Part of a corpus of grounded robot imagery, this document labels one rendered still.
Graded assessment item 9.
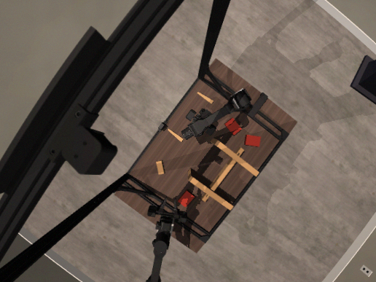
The wooden rail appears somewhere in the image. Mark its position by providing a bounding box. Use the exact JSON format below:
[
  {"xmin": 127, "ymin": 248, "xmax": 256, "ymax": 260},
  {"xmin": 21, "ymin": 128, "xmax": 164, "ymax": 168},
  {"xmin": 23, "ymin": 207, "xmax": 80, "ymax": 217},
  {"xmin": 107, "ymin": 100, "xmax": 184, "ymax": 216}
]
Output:
[{"xmin": 201, "ymin": 147, "xmax": 244, "ymax": 202}]

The red rectangular block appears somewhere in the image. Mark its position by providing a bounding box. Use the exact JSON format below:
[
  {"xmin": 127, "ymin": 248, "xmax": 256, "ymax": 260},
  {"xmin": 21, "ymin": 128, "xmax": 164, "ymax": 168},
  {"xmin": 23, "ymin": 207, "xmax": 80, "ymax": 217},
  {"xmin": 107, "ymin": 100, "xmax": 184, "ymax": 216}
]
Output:
[
  {"xmin": 178, "ymin": 190, "xmax": 195, "ymax": 207},
  {"xmin": 225, "ymin": 118, "xmax": 241, "ymax": 135},
  {"xmin": 244, "ymin": 135, "xmax": 261, "ymax": 146}
]

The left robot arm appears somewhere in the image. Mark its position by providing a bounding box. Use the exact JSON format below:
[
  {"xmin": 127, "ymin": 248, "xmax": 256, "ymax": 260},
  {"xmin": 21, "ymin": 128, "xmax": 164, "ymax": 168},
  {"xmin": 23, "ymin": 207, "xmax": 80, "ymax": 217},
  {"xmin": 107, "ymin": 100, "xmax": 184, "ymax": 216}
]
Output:
[{"xmin": 181, "ymin": 89, "xmax": 252, "ymax": 140}]

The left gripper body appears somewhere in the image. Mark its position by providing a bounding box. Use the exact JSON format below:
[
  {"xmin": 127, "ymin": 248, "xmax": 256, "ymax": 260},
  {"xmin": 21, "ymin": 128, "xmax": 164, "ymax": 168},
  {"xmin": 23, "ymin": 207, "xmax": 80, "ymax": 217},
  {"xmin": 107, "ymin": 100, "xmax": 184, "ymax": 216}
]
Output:
[{"xmin": 186, "ymin": 109, "xmax": 216, "ymax": 136}]

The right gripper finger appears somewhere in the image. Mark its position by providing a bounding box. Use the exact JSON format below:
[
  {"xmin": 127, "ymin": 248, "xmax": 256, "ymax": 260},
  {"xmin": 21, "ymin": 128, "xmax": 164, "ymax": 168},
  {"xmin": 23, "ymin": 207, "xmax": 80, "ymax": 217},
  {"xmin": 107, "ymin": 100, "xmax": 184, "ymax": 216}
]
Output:
[
  {"xmin": 173, "ymin": 198, "xmax": 180, "ymax": 216},
  {"xmin": 156, "ymin": 197, "xmax": 167, "ymax": 213}
]

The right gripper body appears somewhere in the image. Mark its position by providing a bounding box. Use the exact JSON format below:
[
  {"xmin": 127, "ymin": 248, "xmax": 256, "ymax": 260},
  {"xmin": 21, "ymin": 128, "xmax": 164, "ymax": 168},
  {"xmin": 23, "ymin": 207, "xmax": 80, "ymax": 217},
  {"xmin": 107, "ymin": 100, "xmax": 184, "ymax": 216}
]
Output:
[{"xmin": 147, "ymin": 205, "xmax": 187, "ymax": 222}]

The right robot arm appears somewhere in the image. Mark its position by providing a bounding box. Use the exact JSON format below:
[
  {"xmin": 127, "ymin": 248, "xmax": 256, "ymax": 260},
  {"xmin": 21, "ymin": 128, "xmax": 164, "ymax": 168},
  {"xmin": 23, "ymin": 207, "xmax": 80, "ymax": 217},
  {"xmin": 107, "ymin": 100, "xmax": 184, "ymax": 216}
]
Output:
[{"xmin": 146, "ymin": 217, "xmax": 173, "ymax": 282}]

